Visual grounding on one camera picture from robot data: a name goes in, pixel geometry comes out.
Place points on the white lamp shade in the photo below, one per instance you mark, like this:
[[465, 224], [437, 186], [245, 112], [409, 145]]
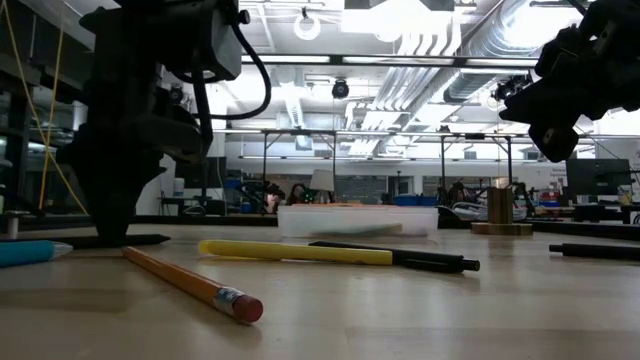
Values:
[[322, 181]]

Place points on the black pen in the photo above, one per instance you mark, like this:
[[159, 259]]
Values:
[[145, 240], [600, 251], [430, 261]]

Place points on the black monitor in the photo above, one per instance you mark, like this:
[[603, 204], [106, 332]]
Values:
[[599, 177], [200, 172]]

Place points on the blue pen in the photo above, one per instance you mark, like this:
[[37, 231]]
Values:
[[25, 252]]

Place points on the white bucket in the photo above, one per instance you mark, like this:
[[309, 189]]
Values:
[[179, 187]]

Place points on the blue storage bins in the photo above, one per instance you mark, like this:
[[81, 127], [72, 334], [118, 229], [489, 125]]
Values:
[[415, 201]]

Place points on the clear plastic supply box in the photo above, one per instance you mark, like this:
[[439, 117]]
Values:
[[310, 222]]

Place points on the black overhead camera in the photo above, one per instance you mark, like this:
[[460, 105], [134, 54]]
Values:
[[340, 89]]

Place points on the orange pencil with red eraser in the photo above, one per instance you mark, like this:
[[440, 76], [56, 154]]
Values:
[[190, 282]]

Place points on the yellow highlighter pen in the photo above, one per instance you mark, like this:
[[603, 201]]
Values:
[[300, 251]]

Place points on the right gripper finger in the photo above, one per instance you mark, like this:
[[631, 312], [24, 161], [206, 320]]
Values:
[[552, 120], [572, 60]]

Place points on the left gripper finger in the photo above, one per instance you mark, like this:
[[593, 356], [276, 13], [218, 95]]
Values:
[[112, 200]]

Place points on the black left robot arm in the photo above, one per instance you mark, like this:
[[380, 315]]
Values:
[[130, 25]]

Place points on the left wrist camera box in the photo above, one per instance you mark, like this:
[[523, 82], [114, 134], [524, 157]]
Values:
[[220, 45]]

